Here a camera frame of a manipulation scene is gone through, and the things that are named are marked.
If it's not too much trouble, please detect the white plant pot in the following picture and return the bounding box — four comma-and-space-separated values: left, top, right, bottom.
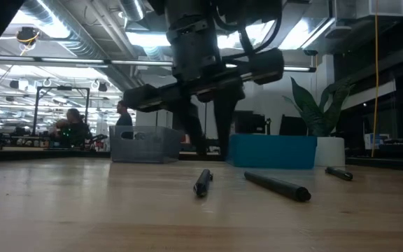
313, 136, 346, 167

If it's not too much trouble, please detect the blue plastic bin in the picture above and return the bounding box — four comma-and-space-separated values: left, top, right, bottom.
226, 134, 318, 170

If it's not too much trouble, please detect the translucent grey plastic bin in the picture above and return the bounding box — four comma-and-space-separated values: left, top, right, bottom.
109, 125, 183, 165

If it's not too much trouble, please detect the black monitor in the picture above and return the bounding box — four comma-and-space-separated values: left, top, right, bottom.
234, 110, 269, 136
278, 114, 309, 137

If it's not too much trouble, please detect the white ceiling unit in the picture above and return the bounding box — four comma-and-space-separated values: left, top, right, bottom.
334, 0, 403, 20

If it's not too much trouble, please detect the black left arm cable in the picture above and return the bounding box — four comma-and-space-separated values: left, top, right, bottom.
215, 0, 283, 59

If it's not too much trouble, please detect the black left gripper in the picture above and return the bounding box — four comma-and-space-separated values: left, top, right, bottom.
122, 48, 285, 159

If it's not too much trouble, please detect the black ceiling cable reel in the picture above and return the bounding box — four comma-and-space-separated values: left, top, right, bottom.
15, 26, 41, 46

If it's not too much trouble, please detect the green succulent plant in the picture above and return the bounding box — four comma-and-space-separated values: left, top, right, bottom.
281, 76, 355, 138

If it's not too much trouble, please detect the black gantry frame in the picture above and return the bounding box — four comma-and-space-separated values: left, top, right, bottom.
31, 85, 91, 137

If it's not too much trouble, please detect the yellow extension cable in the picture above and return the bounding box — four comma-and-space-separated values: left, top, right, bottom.
370, 0, 380, 158

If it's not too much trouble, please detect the long ceiling light strip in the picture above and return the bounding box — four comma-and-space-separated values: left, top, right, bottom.
0, 55, 317, 74

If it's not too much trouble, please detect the person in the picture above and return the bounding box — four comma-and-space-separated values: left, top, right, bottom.
115, 99, 135, 140
50, 107, 93, 148

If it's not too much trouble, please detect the black click pen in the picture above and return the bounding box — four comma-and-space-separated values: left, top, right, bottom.
244, 170, 312, 203
193, 169, 214, 197
325, 167, 354, 182

